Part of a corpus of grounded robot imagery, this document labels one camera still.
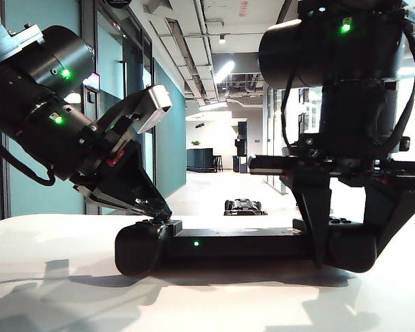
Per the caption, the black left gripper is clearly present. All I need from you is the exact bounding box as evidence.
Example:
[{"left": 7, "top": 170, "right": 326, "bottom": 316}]
[{"left": 71, "top": 119, "right": 174, "bottom": 222}]

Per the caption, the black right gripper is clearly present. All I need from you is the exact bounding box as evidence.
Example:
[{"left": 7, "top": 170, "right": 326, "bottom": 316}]
[{"left": 248, "top": 136, "right": 415, "bottom": 267}]

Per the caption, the black handheld remote control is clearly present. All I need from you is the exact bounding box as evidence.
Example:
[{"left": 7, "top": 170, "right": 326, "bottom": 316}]
[{"left": 114, "top": 216, "right": 381, "bottom": 277}]

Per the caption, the black quadruped robot dog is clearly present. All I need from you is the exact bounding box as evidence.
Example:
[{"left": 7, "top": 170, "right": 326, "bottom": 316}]
[{"left": 223, "top": 199, "right": 268, "bottom": 216}]

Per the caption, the dark kitchen counter island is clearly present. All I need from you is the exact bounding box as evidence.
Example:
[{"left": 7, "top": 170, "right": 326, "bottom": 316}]
[{"left": 185, "top": 147, "right": 215, "bottom": 173}]

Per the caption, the lit room sign display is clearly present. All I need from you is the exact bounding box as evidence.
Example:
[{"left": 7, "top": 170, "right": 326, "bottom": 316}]
[{"left": 82, "top": 71, "right": 101, "bottom": 93}]

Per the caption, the black kiosk with white label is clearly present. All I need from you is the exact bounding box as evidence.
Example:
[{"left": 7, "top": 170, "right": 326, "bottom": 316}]
[{"left": 232, "top": 155, "right": 250, "bottom": 174}]

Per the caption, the low linear ceiling light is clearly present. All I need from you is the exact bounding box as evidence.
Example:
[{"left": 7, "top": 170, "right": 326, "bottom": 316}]
[{"left": 198, "top": 101, "right": 228, "bottom": 111}]

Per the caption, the tall black cabinet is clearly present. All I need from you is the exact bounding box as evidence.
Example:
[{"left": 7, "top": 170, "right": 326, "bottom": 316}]
[{"left": 237, "top": 120, "right": 249, "bottom": 156}]

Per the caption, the long linear ceiling light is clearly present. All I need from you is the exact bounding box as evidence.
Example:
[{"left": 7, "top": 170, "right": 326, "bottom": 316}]
[{"left": 213, "top": 61, "right": 236, "bottom": 84}]

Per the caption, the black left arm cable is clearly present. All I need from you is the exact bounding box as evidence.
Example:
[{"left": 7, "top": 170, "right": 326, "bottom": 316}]
[{"left": 0, "top": 122, "right": 56, "bottom": 187}]

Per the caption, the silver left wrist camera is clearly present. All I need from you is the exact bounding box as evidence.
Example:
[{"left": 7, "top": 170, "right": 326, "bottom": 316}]
[{"left": 133, "top": 84, "right": 174, "bottom": 136}]

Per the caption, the long vertical door handle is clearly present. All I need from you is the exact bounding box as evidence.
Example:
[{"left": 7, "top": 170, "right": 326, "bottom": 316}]
[{"left": 118, "top": 60, "right": 129, "bottom": 101}]

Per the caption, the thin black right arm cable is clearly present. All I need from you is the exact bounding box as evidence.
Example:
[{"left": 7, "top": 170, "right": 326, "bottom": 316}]
[{"left": 279, "top": 68, "right": 300, "bottom": 150}]

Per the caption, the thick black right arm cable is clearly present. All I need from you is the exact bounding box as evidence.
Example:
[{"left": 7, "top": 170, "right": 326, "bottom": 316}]
[{"left": 389, "top": 13, "right": 415, "bottom": 153}]

